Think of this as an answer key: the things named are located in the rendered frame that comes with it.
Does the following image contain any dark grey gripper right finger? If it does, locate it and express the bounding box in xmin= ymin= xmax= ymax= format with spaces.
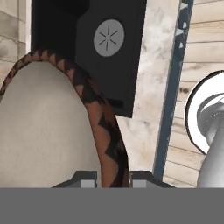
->
xmin=129 ymin=170 xmax=176 ymax=189

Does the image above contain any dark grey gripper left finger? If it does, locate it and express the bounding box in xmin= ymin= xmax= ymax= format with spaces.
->
xmin=52 ymin=170 xmax=99 ymax=189

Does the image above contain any brown zigzag patterned bowl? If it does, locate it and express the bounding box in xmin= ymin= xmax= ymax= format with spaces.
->
xmin=0 ymin=48 xmax=131 ymax=189

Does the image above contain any grey round sink drain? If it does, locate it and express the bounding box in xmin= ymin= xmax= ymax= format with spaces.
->
xmin=93 ymin=18 xmax=126 ymax=58

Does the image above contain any white round black-rimmed disc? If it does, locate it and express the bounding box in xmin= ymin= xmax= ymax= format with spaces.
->
xmin=184 ymin=69 xmax=224 ymax=156

